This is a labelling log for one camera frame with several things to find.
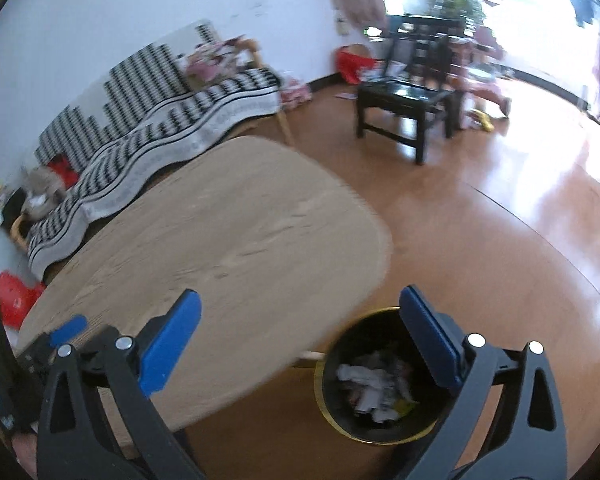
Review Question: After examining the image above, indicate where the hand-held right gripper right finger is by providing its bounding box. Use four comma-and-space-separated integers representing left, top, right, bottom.
399, 285, 569, 480

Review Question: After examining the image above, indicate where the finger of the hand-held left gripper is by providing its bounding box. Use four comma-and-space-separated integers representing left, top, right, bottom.
17, 314, 142, 377

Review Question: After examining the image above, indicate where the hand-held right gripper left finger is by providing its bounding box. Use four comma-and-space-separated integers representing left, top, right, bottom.
36, 289, 206, 480

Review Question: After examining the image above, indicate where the black trash bin gold rim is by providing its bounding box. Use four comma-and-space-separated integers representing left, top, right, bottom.
314, 306, 462, 447

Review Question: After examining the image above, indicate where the white tissue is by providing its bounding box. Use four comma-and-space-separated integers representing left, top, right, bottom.
352, 385, 402, 424
336, 363, 377, 387

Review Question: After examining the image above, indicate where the red plastic chair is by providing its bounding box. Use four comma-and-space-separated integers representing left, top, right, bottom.
0, 269, 47, 332

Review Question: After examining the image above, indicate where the brown plush toy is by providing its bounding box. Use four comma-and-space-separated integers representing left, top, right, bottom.
19, 166, 67, 222

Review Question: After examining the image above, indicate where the red cushion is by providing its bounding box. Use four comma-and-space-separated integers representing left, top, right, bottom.
46, 156, 82, 190

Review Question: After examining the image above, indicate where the yellow object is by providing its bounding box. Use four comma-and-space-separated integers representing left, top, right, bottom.
471, 109, 497, 132

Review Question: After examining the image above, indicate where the rattan sofa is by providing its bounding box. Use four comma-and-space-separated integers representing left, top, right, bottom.
10, 20, 297, 282

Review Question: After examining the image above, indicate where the black coffee table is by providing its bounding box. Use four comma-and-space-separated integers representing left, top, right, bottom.
355, 79, 465, 167

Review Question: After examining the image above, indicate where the pink object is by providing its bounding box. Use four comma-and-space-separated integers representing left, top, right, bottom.
450, 25, 514, 119

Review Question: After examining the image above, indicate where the red bag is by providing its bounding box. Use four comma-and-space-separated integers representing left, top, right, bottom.
334, 45, 382, 87

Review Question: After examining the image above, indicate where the black wooden chair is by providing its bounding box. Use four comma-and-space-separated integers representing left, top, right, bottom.
381, 13, 470, 88

